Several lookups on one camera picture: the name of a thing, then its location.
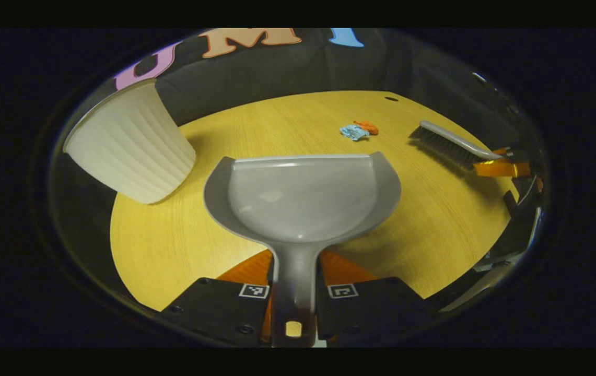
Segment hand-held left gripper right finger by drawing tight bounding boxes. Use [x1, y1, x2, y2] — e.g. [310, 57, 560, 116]
[315, 249, 437, 346]

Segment white ribbed garbage bin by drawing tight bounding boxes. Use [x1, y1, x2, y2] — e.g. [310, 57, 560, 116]
[62, 78, 197, 205]

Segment gray plastic dustpan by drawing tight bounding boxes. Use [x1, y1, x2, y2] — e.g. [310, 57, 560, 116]
[203, 151, 402, 348]

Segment small gray broom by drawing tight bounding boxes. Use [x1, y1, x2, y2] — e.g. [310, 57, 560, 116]
[408, 120, 511, 171]

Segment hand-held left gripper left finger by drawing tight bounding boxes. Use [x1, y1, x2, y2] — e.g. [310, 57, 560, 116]
[160, 249, 276, 346]

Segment blue paper trash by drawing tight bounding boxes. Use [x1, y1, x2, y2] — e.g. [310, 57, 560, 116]
[340, 124, 370, 142]

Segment metal frame pole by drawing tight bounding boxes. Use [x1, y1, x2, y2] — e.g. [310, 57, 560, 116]
[472, 72, 520, 123]

